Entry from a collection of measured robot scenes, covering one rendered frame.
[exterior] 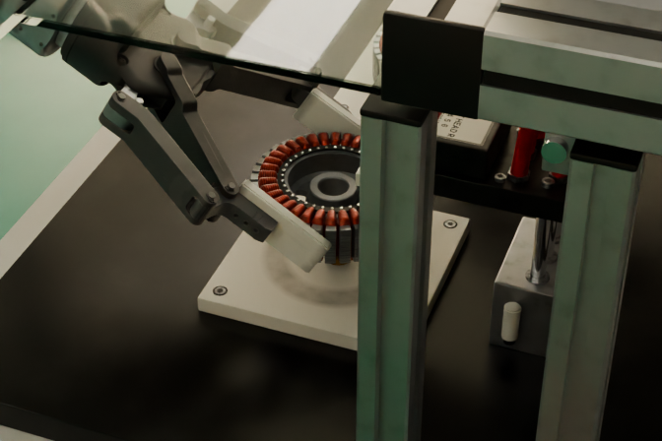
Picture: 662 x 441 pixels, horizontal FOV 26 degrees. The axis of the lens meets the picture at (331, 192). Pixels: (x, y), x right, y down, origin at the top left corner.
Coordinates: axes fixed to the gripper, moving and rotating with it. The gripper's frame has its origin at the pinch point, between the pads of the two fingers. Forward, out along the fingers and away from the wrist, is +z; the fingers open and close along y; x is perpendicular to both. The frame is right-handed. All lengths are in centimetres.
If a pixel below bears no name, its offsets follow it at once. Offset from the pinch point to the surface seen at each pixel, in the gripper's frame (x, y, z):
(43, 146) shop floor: -119, -98, -36
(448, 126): 11.4, 1.3, 3.0
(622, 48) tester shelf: 34.6, 20.8, 4.1
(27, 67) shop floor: -127, -119, -50
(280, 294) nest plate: -5.7, 5.2, 1.5
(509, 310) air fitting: 5.0, 4.5, 13.4
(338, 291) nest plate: -3.9, 3.5, 4.6
